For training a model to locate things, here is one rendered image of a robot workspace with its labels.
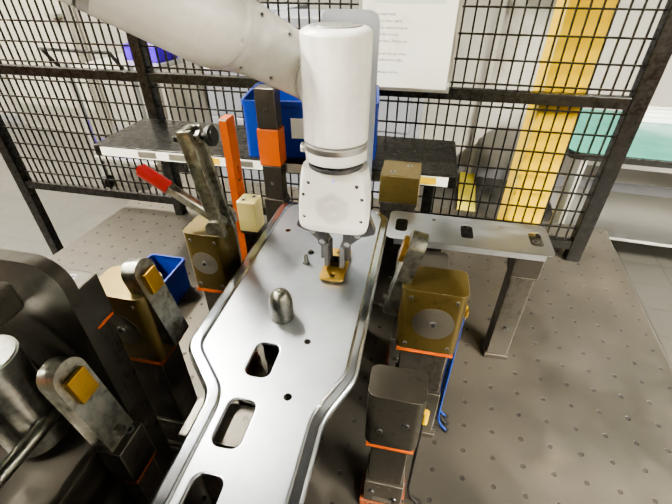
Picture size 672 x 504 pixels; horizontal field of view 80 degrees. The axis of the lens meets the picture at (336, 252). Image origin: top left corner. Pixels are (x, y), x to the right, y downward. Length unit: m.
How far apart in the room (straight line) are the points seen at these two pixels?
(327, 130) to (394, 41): 0.59
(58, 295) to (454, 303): 0.45
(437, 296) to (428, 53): 0.66
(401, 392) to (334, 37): 0.40
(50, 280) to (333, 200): 0.33
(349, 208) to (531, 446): 0.55
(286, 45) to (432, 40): 0.54
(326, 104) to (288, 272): 0.28
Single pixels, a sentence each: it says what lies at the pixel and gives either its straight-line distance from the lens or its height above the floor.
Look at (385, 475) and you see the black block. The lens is 0.67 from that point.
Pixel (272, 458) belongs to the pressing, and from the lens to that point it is 0.46.
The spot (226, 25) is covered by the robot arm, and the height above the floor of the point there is 1.36.
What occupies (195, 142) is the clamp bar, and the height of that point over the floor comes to 1.19.
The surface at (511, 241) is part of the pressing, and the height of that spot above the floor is 1.00.
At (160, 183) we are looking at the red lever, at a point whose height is 1.13.
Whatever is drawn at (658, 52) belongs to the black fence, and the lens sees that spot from 1.16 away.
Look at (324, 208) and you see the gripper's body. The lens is 0.57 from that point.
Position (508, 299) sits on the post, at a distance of 0.86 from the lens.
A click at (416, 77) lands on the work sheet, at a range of 1.07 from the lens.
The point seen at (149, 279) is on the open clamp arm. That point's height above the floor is 1.09.
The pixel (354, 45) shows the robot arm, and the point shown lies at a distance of 0.48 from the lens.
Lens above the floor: 1.40
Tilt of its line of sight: 36 degrees down
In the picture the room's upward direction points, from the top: straight up
